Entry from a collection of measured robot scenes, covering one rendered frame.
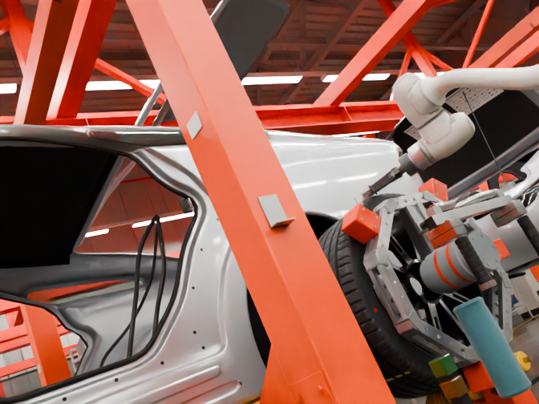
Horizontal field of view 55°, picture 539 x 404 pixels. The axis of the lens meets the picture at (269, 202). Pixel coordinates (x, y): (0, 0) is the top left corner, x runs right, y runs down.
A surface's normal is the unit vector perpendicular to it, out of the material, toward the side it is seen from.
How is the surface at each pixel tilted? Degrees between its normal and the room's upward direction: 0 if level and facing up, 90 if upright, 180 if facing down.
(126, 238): 90
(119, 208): 90
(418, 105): 113
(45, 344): 90
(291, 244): 90
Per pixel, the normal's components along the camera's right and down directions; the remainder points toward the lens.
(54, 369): 0.48, -0.48
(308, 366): -0.78, 0.15
